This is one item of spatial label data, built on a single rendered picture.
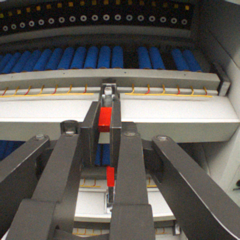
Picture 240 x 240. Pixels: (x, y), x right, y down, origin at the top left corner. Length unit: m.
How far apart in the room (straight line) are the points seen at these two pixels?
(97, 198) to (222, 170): 0.23
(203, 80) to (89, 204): 0.28
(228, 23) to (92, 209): 0.39
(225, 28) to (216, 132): 0.16
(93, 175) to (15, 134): 0.16
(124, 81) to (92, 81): 0.04
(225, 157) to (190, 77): 0.14
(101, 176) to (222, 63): 0.29
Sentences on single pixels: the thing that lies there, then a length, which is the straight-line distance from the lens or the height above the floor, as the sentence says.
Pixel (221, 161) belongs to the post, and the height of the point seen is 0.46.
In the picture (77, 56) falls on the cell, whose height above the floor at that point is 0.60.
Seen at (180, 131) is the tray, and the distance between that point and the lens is 0.26.
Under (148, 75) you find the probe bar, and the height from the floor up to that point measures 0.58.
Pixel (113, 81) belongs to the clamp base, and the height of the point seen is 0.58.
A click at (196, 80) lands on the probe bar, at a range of 0.28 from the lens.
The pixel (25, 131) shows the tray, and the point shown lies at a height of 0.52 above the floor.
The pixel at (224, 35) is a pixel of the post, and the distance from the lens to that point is 0.34.
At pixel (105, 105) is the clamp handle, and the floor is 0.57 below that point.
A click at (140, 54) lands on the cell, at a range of 0.32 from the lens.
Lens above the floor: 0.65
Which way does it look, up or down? 28 degrees down
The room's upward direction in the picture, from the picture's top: 1 degrees clockwise
